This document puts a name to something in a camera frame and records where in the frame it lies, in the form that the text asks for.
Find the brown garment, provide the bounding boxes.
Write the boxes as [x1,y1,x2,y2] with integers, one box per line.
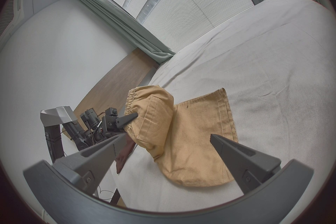
[115,136,137,175]

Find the blue-green curtain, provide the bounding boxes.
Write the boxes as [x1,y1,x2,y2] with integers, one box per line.
[72,0,176,64]

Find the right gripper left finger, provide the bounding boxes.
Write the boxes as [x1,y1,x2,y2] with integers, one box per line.
[54,134,127,195]

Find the bed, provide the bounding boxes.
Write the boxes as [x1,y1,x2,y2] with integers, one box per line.
[71,0,336,211]

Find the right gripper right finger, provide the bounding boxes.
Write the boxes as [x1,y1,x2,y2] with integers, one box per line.
[210,134,282,195]

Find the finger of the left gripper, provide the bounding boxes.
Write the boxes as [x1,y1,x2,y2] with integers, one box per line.
[117,112,139,131]

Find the white ceiling air vent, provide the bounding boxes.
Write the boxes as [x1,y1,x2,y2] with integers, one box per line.
[0,0,25,37]

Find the tan shorts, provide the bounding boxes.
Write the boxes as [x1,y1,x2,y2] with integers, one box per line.
[123,85,238,187]

